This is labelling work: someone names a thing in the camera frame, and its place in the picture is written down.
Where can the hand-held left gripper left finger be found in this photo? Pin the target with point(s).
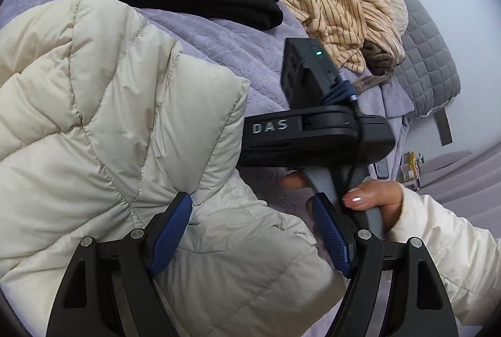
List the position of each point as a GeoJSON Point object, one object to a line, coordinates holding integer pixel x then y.
{"type": "Point", "coordinates": [172, 231]}

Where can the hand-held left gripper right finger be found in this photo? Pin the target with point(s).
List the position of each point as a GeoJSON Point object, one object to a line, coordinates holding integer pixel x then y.
{"type": "Point", "coordinates": [330, 231]}

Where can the cream quilted puffer jacket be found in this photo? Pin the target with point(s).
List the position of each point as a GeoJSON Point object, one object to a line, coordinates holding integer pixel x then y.
{"type": "Point", "coordinates": [117, 125]}

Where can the person's right forearm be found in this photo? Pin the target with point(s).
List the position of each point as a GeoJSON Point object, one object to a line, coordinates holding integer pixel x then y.
{"type": "Point", "coordinates": [450, 251]}

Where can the person's right hand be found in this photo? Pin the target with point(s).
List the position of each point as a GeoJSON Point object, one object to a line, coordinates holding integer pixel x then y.
{"type": "Point", "coordinates": [372, 196]}

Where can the brown cloth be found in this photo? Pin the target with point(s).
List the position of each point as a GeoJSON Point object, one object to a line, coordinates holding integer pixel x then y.
{"type": "Point", "coordinates": [377, 55]}

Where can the yellow bedside clutter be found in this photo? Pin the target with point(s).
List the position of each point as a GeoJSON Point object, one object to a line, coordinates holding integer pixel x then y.
{"type": "Point", "coordinates": [411, 167]}

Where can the lavender fleece blanket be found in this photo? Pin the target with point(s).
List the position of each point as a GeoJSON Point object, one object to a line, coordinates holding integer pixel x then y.
{"type": "Point", "coordinates": [242, 47]}

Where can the beige striped garment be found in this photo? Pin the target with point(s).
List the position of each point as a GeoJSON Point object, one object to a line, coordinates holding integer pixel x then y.
{"type": "Point", "coordinates": [332, 8]}

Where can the grey quilted mattress pad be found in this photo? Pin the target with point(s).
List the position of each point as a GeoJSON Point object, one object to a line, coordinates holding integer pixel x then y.
{"type": "Point", "coordinates": [426, 59]}

